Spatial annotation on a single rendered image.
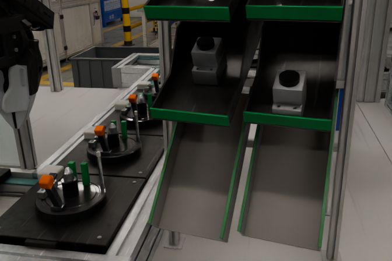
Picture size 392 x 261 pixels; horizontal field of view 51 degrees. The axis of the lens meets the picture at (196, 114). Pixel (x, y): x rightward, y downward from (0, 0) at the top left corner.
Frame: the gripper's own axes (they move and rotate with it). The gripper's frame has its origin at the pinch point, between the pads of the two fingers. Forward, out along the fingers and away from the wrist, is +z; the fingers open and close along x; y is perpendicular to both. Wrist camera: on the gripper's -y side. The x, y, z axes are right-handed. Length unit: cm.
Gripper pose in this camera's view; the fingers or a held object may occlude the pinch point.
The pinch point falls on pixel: (18, 117)
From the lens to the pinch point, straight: 62.0
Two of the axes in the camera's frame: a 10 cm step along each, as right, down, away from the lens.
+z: 0.2, 9.4, 3.4
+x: 9.8, 0.4, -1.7
